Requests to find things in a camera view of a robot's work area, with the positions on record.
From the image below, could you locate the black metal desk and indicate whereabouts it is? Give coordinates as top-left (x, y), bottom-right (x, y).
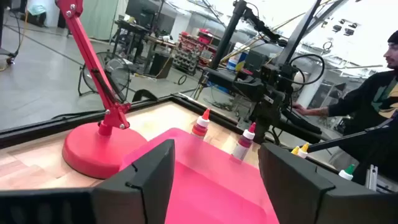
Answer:
top-left (110, 18), bottom-right (178, 74)

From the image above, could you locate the black speaker box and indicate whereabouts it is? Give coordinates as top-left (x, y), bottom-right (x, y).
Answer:
top-left (149, 52), bottom-right (174, 79)

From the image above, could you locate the black right camera cable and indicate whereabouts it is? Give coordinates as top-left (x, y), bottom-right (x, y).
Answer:
top-left (287, 53), bottom-right (326, 86)

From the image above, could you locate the person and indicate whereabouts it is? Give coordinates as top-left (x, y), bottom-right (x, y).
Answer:
top-left (292, 30), bottom-right (398, 187)

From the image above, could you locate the black stand pole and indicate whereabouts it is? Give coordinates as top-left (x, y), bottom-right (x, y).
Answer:
top-left (210, 0), bottom-right (248, 70)
top-left (275, 0), bottom-right (323, 66)

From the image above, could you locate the large bottle dark red cap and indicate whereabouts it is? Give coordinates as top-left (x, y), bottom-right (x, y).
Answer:
top-left (229, 122), bottom-right (257, 163)

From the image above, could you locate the red parts bin rack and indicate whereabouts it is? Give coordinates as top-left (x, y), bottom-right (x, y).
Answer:
top-left (172, 30), bottom-right (218, 75)

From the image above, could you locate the black metal table frame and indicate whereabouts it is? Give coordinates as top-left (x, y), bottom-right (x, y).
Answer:
top-left (0, 93), bottom-right (398, 195)

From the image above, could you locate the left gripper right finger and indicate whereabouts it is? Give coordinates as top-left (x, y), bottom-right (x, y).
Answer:
top-left (257, 142), bottom-right (398, 224)

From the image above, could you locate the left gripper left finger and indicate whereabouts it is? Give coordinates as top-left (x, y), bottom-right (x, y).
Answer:
top-left (0, 139), bottom-right (176, 224)

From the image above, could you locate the black floor fan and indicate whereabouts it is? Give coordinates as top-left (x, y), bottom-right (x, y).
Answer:
top-left (77, 50), bottom-right (132, 104)

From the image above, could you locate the large bottle green cap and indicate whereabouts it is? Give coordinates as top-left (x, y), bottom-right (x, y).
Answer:
top-left (338, 164), bottom-right (356, 182)

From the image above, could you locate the large bottle orange-red cap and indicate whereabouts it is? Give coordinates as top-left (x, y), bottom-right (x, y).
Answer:
top-left (190, 108), bottom-right (211, 140)

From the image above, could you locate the red desk lamp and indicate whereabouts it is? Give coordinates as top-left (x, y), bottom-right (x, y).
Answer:
top-left (55, 0), bottom-right (149, 180)

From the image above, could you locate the pink translucent plastic bin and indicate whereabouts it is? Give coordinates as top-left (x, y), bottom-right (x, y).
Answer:
top-left (119, 127), bottom-right (280, 224)

